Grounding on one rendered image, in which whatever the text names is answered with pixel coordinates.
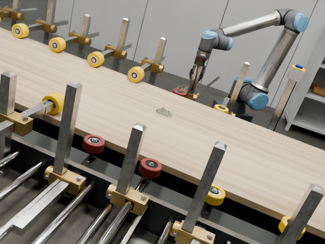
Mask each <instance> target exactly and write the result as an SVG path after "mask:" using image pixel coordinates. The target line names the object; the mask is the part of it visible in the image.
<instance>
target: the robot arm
mask: <svg viewBox="0 0 325 244"><path fill-rule="evenodd" d="M308 24H309V19H308V17H307V16H306V15H305V14H303V13H300V12H298V11H295V10H293V9H277V10H273V11H272V12H271V13H270V14H267V15H264V16H260V17H257V18H253V19H250V20H247V21H243V22H240V23H236V24H233V25H230V26H227V27H223V28H219V29H209V30H207V31H204V32H203V35H202V38H201V41H200V44H199V47H198V49H197V53H196V54H197V55H201V54H204V55H205V56H206V58H207V59H209V57H210V54H211V52H212V49H219V50H224V51H229V50H230V49H231V48H232V45H233V39H232V38H233V37H237V36H240V35H243V34H246V33H249V32H253V31H256V30H260V29H263V28H266V27H270V26H273V25H274V26H276V27H277V26H284V27H283V30H282V32H281V34H280V36H279V37H278V39H277V41H276V43H275V45H274V46H273V48H272V50H271V52H270V54H269V56H268V58H267V59H266V61H265V63H264V65H263V67H262V69H261V70H260V72H259V74H258V76H257V78H256V79H255V81H254V80H253V79H251V78H249V77H245V79H244V82H243V84H242V87H241V89H240V92H239V94H238V97H237V99H236V102H235V105H234V107H233V110H232V112H234V113H239V114H242V113H244V112H245V110H246V105H247V106H248V107H249V108H251V109H252V110H261V109H263V108H264V107H265V106H266V105H267V104H268V101H269V98H268V96H267V94H268V92H269V89H268V87H269V85H270V83H271V82H272V80H273V78H274V76H275V75H276V73H277V71H278V69H279V68H280V66H281V64H282V62H283V61H284V59H285V57H286V55H287V54H288V52H289V50H290V48H291V47H292V45H293V43H294V41H295V40H296V38H297V36H298V35H299V34H300V32H303V31H304V30H305V29H306V28H307V27H308ZM207 59H206V61H207ZM205 67H206V66H205V65H204V66H203V68H202V71H201V74H200V76H199V79H198V82H199V81H200V80H201V79H202V77H203V73H204V70H205ZM195 68H196V65H195V64H194V66H193V68H192V69H191V71H190V74H189V75H190V82H191V80H192V76H193V74H194V71H195ZM238 77H239V76H236V78H235V80H234V82H233V85H232V87H231V90H230V92H229V95H228V97H227V98H229V101H230V98H231V95H232V93H233V90H234V88H235V85H236V82H237V80H238ZM228 103H229V102H228ZM227 106H228V104H227ZM227 106H226V107H227Z"/></svg>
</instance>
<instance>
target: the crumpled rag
mask: <svg viewBox="0 0 325 244"><path fill-rule="evenodd" d="M156 111H157V112H159V113H160V114H161V115H165V116H168V117H172V113H171V112H170V111H167V110H166V109H165V107H162V108H159V109H157V110H156Z"/></svg>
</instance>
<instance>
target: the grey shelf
mask: <svg viewBox="0 0 325 244"><path fill-rule="evenodd" d="M324 57H325V26H324V29H323V31H322V33H321V35H320V37H319V39H318V41H317V43H316V46H315V48H314V50H313V52H312V54H311V56H310V58H309V60H308V63H307V65H306V67H305V73H304V75H303V77H302V79H301V81H300V83H298V84H297V86H296V88H295V90H294V92H293V94H292V96H291V99H290V101H289V103H288V105H287V107H286V109H285V111H284V113H283V115H282V118H283V119H285V118H286V119H287V125H286V127H285V130H286V131H288V130H289V128H290V126H291V124H293V125H296V126H299V127H302V128H305V129H308V130H311V131H314V132H317V133H320V134H323V135H325V97H323V96H320V95H317V94H314V93H311V90H312V88H310V86H311V84H312V83H314V84H317V85H320V86H323V87H325V63H323V62H322V61H323V59H324Z"/></svg>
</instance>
